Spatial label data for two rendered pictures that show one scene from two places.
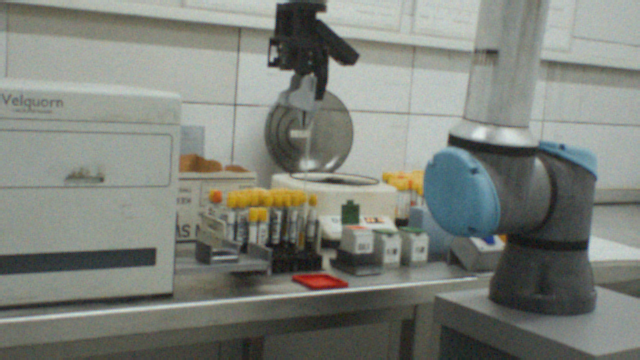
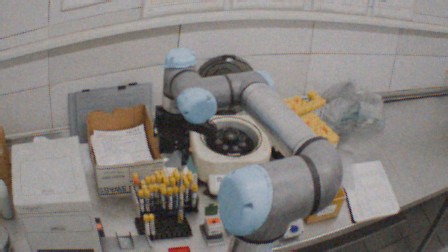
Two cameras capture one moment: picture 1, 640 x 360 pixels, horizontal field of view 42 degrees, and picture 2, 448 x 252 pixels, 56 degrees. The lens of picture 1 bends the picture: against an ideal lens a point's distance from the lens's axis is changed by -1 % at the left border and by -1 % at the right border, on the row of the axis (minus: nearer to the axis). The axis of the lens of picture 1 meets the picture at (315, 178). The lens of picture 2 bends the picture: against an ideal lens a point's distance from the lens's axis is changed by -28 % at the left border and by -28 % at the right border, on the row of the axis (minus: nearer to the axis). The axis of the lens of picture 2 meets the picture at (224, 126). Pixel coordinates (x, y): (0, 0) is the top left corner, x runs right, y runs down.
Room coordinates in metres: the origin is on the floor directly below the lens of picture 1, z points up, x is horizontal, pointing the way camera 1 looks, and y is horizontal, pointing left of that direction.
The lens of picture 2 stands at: (0.38, -0.28, 2.16)
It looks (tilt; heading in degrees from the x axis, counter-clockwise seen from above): 38 degrees down; 11
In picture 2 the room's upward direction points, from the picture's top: 7 degrees clockwise
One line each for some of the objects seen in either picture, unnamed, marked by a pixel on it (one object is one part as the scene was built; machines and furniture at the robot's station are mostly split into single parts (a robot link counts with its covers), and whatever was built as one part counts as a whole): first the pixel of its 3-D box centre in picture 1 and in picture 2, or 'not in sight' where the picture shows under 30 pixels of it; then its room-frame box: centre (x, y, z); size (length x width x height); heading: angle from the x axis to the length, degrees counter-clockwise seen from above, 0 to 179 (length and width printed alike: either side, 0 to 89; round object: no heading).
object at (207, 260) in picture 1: (204, 257); (119, 242); (1.27, 0.16, 0.92); 0.21 x 0.07 x 0.05; 123
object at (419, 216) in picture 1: (433, 232); not in sight; (1.63, -0.24, 0.92); 0.10 x 0.07 x 0.10; 125
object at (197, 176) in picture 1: (169, 197); (121, 151); (1.65, 0.29, 0.95); 0.29 x 0.25 x 0.15; 33
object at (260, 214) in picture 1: (272, 236); (162, 218); (1.43, 0.07, 0.93); 0.17 x 0.09 x 0.11; 123
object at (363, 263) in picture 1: (355, 259); (212, 232); (1.47, -0.08, 0.89); 0.09 x 0.05 x 0.04; 32
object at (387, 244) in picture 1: (384, 248); not in sight; (1.51, -0.14, 0.91); 0.05 x 0.04 x 0.07; 33
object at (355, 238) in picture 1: (356, 244); (212, 226); (1.47, -0.08, 0.92); 0.05 x 0.04 x 0.06; 32
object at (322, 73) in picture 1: (317, 75); (183, 150); (1.44, 0.01, 1.22); 0.05 x 0.02 x 0.09; 32
